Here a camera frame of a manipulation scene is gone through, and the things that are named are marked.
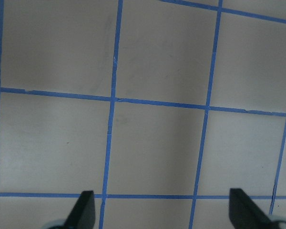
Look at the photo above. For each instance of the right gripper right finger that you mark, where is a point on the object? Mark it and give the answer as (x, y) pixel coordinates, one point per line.
(244, 213)

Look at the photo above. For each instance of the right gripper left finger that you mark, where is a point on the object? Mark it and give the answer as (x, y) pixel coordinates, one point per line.
(82, 215)

